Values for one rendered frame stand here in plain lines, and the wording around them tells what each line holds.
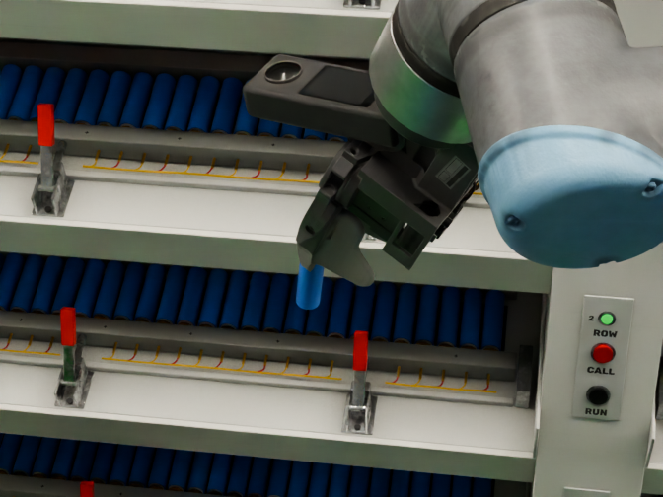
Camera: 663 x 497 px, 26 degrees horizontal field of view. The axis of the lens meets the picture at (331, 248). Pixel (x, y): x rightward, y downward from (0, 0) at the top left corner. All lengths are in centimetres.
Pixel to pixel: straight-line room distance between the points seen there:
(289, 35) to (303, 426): 37
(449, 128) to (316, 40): 30
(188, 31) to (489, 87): 46
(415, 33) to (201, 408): 60
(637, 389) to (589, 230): 54
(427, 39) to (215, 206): 46
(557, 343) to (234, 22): 38
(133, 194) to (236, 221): 10
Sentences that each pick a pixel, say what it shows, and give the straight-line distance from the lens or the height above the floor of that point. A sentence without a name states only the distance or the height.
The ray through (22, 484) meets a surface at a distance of 151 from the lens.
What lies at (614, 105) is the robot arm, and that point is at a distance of 70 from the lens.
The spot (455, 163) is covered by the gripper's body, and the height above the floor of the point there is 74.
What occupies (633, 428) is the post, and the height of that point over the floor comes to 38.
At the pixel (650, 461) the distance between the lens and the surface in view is 130.
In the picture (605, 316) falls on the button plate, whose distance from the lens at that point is 119.
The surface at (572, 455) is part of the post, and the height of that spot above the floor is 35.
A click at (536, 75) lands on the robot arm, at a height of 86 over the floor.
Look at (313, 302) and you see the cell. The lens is 107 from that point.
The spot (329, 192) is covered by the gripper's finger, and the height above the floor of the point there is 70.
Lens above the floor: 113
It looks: 30 degrees down
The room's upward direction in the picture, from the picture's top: straight up
